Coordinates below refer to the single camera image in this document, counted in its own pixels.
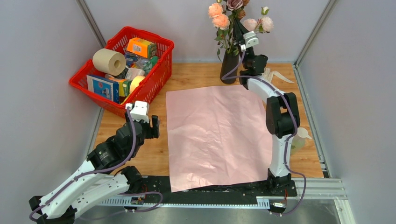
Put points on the aluminium frame rail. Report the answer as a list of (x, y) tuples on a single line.
[(103, 193)]

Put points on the pink wrapped packet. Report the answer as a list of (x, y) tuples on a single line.
[(132, 73)]

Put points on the orange and green box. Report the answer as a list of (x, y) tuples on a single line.
[(141, 47)]

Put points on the brown rose stem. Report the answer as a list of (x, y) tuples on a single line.
[(241, 12)]

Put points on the cream ribbon with gold print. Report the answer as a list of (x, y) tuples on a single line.
[(269, 74)]

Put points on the light pink rose stem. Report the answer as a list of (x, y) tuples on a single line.
[(262, 25)]

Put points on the black tapered vase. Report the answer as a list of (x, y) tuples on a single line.
[(230, 61)]

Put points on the green and yellow box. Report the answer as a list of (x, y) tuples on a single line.
[(124, 86)]

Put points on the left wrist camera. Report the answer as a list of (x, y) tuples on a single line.
[(138, 111)]

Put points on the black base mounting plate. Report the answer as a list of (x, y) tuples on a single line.
[(243, 194)]

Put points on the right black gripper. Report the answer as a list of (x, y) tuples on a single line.
[(240, 30)]

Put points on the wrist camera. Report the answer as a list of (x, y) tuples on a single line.
[(248, 40), (138, 111)]

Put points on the pink and purple wrapping paper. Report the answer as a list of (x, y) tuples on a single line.
[(216, 136)]

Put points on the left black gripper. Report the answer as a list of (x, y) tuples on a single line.
[(153, 132)]

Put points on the mauve rose stem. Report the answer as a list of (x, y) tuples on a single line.
[(233, 6)]

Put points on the peach rose stem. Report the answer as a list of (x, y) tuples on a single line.
[(217, 12)]

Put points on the blue and white box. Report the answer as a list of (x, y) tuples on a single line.
[(104, 87)]

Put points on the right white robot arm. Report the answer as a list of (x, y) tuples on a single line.
[(282, 113)]

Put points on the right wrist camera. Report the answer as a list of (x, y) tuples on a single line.
[(248, 40)]

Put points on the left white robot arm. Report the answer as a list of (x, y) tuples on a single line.
[(102, 175)]

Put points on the beige toilet paper roll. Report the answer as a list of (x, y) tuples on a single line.
[(109, 61)]

